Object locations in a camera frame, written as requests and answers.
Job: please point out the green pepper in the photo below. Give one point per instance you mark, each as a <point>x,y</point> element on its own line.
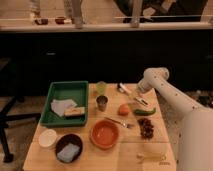
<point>140,112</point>

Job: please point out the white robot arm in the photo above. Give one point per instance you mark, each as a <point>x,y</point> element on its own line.
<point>195,145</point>

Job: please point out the orange fruit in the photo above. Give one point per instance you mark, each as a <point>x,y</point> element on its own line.
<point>123,110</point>

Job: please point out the dark red bowl on shelf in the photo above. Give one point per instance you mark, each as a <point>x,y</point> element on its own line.
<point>41,21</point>

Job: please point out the tan sponge block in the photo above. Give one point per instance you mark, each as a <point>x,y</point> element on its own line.
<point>76,111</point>

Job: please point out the white folded cloth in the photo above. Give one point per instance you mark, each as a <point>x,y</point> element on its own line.
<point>59,106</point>

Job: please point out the brown bowl on shelf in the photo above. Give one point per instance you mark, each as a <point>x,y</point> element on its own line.
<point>60,20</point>

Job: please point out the green plastic cup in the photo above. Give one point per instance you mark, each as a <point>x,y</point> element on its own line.
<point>101,87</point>

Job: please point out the bunch of dark grapes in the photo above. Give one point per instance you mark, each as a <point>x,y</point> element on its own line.
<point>146,128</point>

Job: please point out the yellow banana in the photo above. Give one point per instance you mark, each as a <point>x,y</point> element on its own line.
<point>150,158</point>

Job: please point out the white small bowl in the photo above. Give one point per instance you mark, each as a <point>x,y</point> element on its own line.
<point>47,138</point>

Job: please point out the blue sponge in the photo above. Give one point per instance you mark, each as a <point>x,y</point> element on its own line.
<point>68,153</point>

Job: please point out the small metal cup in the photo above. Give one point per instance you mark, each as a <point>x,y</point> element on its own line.
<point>102,102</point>

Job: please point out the black office chair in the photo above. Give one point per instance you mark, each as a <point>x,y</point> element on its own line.
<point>5,117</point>

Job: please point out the green plastic tray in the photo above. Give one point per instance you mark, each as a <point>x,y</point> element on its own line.
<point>75,90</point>

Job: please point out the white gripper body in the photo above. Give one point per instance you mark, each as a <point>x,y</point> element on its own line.
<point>139,99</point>

